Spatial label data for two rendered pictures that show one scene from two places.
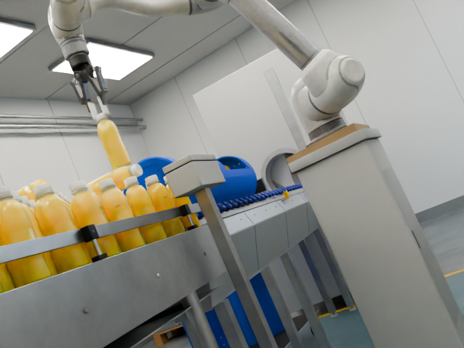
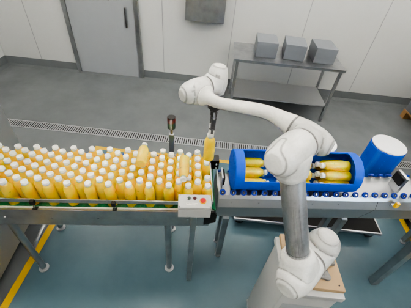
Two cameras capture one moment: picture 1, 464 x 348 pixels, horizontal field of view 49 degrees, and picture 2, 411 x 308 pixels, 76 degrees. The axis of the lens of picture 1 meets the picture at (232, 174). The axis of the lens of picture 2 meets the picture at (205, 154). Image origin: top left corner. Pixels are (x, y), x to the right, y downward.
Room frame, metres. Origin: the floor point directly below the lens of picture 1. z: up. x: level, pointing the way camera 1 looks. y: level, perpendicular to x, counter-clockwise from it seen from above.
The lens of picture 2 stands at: (1.21, -0.81, 2.39)
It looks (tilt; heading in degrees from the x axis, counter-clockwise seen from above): 42 degrees down; 65
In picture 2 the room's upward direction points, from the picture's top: 6 degrees clockwise
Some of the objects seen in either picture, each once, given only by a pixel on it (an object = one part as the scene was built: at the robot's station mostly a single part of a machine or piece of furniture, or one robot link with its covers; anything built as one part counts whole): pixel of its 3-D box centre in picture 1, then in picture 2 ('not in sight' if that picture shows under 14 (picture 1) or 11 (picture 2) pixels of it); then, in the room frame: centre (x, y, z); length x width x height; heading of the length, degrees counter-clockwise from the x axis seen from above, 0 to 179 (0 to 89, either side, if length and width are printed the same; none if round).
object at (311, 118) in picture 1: (314, 102); (320, 248); (2.07, -0.43, 1.19); 0.18 x 0.16 x 0.22; 22
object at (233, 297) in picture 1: (238, 273); (364, 179); (3.42, 0.22, 0.59); 0.28 x 0.28 x 0.88
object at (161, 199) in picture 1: (163, 208); (188, 195); (1.59, 0.24, 0.99); 0.07 x 0.07 x 0.19
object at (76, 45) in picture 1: (75, 51); not in sight; (1.76, 0.34, 1.66); 0.09 x 0.09 x 0.06
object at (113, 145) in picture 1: (112, 142); (209, 146); (1.76, 0.34, 1.30); 0.07 x 0.07 x 0.19
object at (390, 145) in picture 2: not in sight; (389, 145); (3.42, 0.22, 1.03); 0.28 x 0.28 x 0.01
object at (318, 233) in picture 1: (334, 269); not in sight; (3.78, -0.40, 0.31); 0.06 x 0.06 x 0.63; 71
